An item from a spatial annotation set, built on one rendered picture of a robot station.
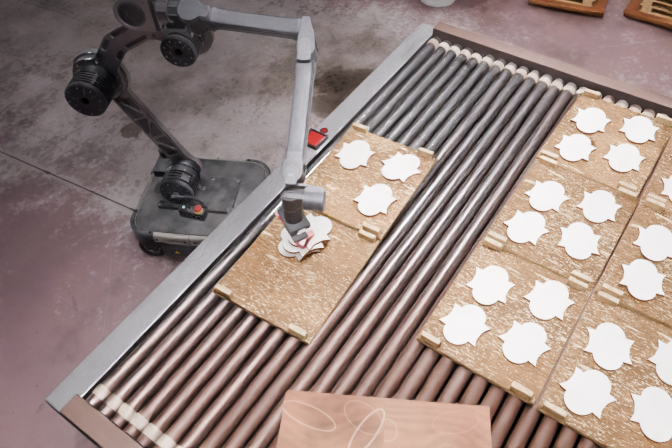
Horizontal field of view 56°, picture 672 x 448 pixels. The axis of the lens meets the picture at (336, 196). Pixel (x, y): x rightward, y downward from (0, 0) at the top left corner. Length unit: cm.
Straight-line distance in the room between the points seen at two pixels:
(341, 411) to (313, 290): 44
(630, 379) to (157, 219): 215
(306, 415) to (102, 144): 269
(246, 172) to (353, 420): 186
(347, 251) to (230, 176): 135
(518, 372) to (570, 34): 314
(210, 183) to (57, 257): 88
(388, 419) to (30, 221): 258
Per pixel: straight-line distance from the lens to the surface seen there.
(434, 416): 163
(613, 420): 183
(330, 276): 194
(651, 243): 217
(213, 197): 312
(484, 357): 183
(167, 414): 184
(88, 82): 280
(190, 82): 425
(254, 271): 198
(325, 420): 162
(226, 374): 185
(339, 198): 213
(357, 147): 228
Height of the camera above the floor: 255
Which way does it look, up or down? 49 degrees down
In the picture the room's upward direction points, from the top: 4 degrees counter-clockwise
